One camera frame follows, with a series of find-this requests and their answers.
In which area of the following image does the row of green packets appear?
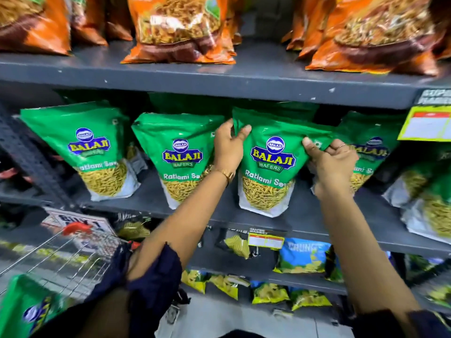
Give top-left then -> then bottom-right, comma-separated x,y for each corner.
20,91 -> 451,245

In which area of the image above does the grey metal shelf rack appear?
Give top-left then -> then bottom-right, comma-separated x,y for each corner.
0,38 -> 451,315

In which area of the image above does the wire shopping cart red handle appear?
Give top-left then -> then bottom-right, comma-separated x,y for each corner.
0,222 -> 122,304

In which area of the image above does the black shelf strip label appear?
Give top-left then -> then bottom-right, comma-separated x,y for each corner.
417,88 -> 451,106

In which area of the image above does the person's left hand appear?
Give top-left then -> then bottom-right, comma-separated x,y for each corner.
214,119 -> 252,174

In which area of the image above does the navy blue top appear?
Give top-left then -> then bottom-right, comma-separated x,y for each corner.
32,242 -> 451,338

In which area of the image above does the large yellow price label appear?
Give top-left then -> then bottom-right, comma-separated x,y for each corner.
397,105 -> 451,142

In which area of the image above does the small yellow price label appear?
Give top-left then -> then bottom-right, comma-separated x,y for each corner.
247,231 -> 285,251

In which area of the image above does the person's left forearm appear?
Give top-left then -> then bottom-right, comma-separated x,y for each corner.
126,170 -> 235,283

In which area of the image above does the gold wrist bracelet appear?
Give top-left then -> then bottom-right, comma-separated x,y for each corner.
205,165 -> 236,185

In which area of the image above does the dark green chips packet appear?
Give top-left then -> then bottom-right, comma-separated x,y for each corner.
325,246 -> 345,284

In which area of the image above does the person's right forearm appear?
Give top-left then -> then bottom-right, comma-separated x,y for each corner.
313,191 -> 423,335

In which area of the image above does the blue snack packet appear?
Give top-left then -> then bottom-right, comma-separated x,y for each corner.
273,237 -> 332,275

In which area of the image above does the white hanging badge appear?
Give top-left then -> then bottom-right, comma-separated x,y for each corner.
165,305 -> 181,325

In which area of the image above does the white promotional sign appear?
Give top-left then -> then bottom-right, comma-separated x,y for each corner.
43,207 -> 118,252

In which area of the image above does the green snack pouch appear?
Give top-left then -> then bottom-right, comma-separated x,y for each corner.
232,107 -> 336,219
0,274 -> 68,338

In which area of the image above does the person's right hand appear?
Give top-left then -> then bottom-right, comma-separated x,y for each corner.
302,137 -> 359,198

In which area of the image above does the row of orange snack bags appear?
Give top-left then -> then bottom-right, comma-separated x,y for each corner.
0,0 -> 451,76

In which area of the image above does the yellow green chips packet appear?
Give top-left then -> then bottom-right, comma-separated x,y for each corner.
208,274 -> 250,300
251,282 -> 290,305
224,235 -> 251,260
290,288 -> 332,311
181,269 -> 209,295
117,217 -> 153,240

